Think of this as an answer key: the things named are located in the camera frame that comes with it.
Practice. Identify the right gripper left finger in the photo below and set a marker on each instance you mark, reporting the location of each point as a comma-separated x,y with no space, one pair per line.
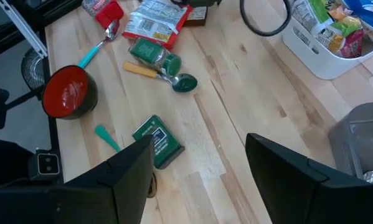
111,196

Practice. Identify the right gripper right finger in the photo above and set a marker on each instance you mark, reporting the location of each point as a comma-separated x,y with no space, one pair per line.
292,193

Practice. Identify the green pepper tin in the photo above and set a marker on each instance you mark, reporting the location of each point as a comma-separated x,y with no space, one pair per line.
169,149

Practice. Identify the green lidded oregano jar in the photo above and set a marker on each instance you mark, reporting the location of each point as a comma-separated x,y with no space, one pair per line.
152,54

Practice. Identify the yellow green ramen packet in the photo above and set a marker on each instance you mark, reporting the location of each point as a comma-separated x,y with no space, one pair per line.
351,46

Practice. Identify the red ramen packet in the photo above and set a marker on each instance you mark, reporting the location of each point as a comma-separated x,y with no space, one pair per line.
156,21

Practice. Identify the blue ramen packet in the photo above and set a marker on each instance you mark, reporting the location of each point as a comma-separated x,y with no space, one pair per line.
370,18

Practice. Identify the brown food packet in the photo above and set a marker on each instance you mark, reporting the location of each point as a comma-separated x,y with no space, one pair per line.
197,15

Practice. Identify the grey plastic bin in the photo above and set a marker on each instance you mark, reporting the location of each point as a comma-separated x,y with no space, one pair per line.
360,137

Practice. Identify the person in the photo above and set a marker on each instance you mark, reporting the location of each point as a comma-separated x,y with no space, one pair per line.
5,161

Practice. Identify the red and black bowl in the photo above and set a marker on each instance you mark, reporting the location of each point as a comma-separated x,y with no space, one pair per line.
68,93

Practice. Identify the white plastic bin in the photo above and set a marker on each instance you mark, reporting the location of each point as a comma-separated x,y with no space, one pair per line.
314,59

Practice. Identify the round metal mesh object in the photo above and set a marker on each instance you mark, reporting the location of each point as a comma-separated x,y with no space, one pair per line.
32,70

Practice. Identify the red lidded spice jar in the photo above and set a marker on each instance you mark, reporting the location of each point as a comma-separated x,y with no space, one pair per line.
110,14

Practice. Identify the silver aluminium extrusion bar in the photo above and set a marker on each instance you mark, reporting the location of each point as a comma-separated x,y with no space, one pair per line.
24,29

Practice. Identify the black table-level camera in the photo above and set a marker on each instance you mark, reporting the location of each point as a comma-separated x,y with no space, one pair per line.
46,165

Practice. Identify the black table frame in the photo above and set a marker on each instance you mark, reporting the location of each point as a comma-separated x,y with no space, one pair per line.
53,130

